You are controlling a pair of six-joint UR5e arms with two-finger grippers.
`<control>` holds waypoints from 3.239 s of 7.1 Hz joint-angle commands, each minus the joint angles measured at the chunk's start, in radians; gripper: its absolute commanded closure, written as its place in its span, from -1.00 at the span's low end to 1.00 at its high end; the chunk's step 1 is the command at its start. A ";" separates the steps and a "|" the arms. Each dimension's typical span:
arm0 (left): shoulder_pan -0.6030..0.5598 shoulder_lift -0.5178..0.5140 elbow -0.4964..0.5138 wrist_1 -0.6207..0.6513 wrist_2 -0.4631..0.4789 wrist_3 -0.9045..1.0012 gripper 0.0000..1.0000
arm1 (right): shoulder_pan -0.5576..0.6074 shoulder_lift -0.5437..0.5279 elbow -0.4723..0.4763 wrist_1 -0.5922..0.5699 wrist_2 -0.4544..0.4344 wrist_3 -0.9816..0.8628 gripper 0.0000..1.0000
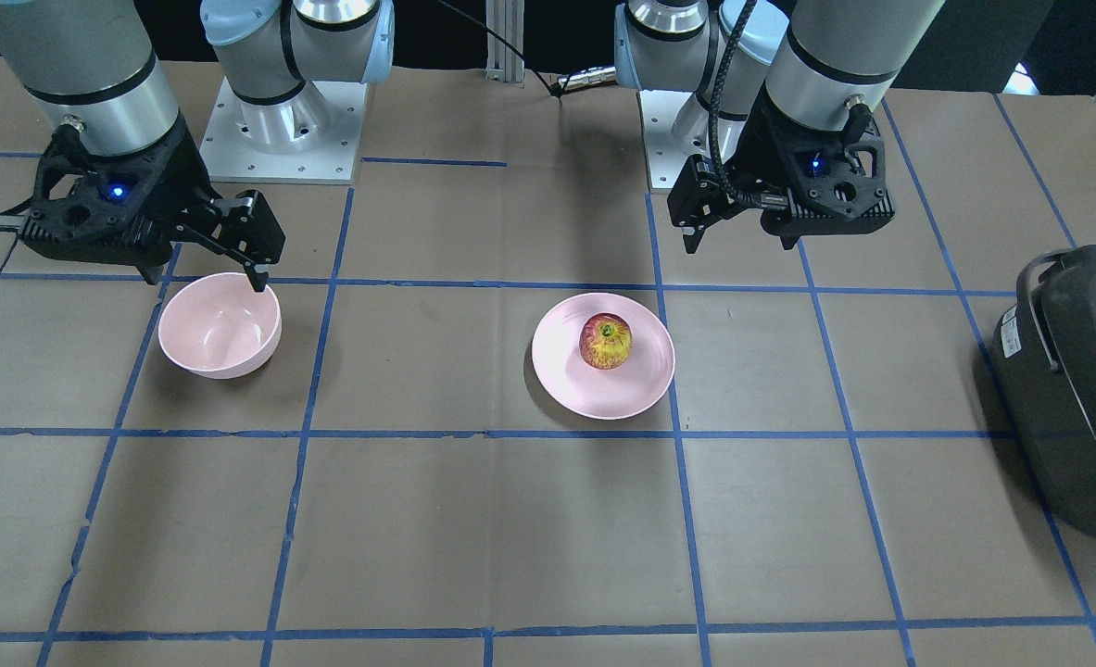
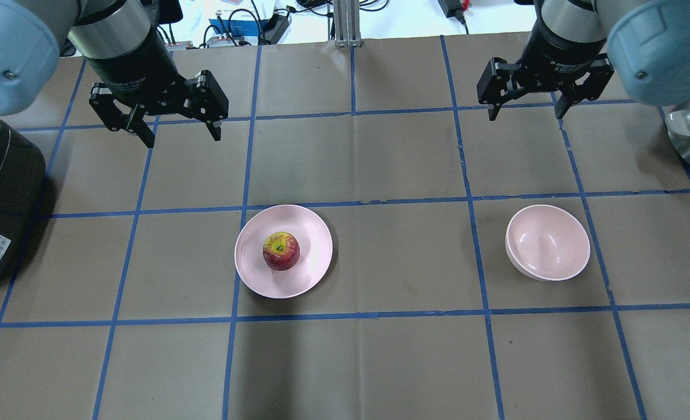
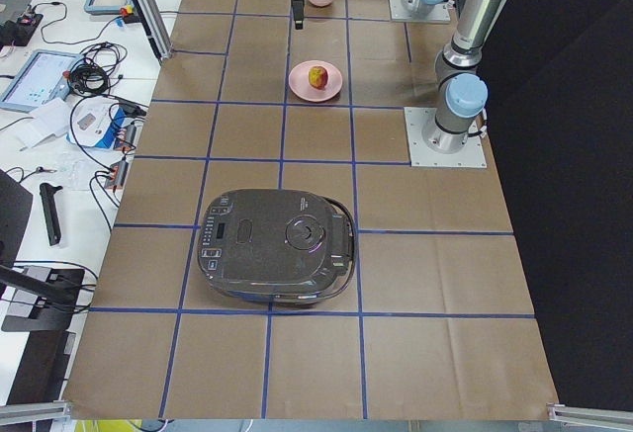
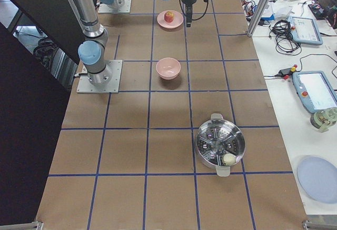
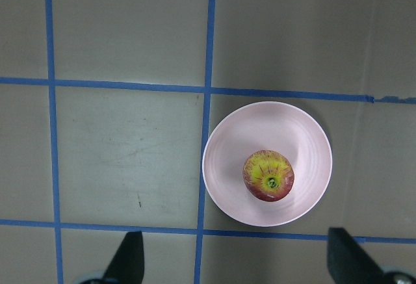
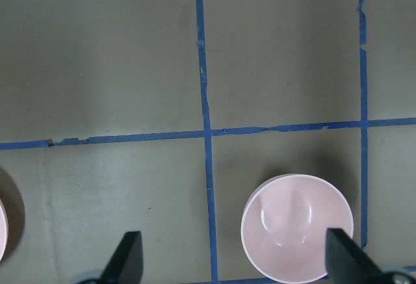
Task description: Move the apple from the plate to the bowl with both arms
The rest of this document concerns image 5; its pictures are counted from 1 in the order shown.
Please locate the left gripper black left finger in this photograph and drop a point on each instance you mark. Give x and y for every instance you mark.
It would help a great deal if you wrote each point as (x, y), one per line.
(127, 264)

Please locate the red yellow apple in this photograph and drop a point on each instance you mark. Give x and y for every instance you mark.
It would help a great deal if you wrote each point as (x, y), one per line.
(268, 175)

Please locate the pink plate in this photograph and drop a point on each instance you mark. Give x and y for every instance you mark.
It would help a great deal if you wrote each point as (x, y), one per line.
(278, 127)

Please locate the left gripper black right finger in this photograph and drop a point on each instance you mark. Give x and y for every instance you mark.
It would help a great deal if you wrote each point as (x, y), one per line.
(348, 263)

